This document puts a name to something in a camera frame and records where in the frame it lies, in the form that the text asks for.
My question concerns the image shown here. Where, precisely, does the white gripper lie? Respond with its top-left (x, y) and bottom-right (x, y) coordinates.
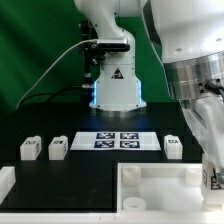
top-left (180, 94), bottom-right (224, 173)

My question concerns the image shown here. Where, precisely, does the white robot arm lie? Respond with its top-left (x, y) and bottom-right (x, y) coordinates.
top-left (74, 0), bottom-right (224, 175)

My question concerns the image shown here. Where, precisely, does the white square tabletop part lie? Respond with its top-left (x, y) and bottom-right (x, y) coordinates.
top-left (117, 163), bottom-right (224, 213)

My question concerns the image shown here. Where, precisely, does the white fiducial marker sheet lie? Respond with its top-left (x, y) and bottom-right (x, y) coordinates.
top-left (71, 132), bottom-right (161, 151)

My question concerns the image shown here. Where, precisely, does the black camera on stand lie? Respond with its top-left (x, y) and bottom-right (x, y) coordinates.
top-left (78, 20), bottom-right (130, 88)

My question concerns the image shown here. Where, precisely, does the black cable on table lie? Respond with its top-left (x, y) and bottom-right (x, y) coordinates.
top-left (18, 87), bottom-right (93, 108)

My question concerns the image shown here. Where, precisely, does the white camera cable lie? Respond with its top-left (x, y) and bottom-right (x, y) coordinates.
top-left (15, 39), bottom-right (98, 110)

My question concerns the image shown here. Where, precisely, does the white L-shaped obstacle wall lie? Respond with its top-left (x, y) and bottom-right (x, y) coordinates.
top-left (0, 163), bottom-right (224, 224)

